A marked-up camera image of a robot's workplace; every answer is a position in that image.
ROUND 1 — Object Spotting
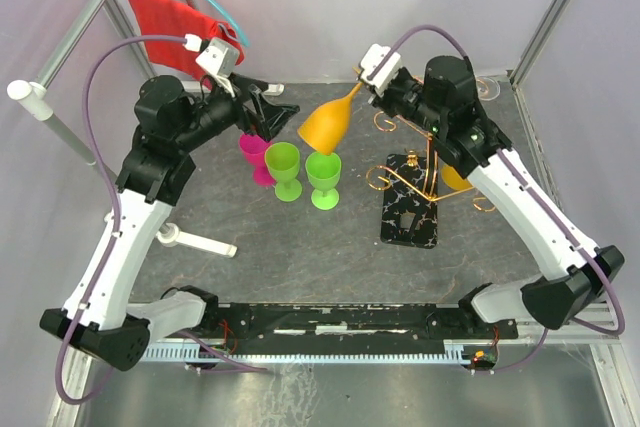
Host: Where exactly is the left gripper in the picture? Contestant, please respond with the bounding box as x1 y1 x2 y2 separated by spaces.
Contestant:
176 71 300 152

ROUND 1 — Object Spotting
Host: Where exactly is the pink plastic goblet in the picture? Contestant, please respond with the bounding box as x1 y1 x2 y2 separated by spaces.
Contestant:
238 134 276 187

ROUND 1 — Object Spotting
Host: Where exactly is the green plastic goblet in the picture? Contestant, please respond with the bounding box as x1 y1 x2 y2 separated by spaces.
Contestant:
264 142 302 202
305 152 342 211

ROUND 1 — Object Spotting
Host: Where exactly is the orange plastic goblet front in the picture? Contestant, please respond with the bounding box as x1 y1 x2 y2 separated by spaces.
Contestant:
297 80 362 155

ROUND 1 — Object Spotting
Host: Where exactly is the orange plastic goblet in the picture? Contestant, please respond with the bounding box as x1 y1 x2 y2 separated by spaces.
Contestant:
297 80 362 155
440 165 473 192

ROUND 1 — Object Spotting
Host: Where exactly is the clear champagne flute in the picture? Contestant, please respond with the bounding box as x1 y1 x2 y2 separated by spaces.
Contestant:
476 76 501 101

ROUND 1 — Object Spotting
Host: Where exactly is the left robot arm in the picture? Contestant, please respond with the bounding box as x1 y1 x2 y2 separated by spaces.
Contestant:
40 75 300 371

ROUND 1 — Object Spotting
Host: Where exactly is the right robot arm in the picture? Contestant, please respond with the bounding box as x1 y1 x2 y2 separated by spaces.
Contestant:
360 44 625 338

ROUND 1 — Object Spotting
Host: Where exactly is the red cloth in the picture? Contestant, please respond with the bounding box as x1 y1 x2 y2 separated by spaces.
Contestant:
128 0 245 80

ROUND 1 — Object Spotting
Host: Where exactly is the white stand foot front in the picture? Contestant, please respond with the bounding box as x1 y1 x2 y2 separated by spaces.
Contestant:
112 211 238 263

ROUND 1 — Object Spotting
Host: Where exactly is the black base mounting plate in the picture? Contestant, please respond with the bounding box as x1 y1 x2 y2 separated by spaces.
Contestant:
194 303 518 354

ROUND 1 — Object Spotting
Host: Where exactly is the grey clothes stand pole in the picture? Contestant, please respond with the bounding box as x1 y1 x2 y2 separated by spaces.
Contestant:
6 0 135 171

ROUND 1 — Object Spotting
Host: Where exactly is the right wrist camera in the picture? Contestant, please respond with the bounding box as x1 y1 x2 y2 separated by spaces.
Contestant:
358 43 402 97

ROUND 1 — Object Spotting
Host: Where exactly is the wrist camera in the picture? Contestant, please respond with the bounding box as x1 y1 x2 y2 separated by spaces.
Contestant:
358 43 402 97
184 34 240 78

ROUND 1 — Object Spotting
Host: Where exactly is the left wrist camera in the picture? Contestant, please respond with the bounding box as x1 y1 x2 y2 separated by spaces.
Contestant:
184 34 240 78

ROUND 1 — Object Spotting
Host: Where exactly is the gold wire wine glass rack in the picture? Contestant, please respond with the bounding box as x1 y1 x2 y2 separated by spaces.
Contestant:
366 133 495 249

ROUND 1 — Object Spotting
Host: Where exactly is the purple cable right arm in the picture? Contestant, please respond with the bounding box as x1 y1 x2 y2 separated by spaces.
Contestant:
379 25 626 376

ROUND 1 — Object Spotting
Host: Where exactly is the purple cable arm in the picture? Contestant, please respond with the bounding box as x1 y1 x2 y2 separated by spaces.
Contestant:
379 25 626 376
53 34 274 406

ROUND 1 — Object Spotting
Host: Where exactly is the white cable duct strip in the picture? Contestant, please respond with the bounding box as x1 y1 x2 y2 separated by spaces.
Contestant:
140 339 471 366

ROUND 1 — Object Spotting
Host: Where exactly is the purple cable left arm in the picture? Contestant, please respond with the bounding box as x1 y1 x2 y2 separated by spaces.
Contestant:
53 34 274 406

